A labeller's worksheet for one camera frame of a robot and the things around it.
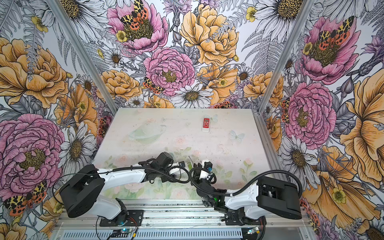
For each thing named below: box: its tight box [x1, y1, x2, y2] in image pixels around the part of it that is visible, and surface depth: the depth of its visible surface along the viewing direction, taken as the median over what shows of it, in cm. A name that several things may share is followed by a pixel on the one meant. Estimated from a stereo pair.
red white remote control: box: [201, 117, 211, 132], surface depth 114 cm
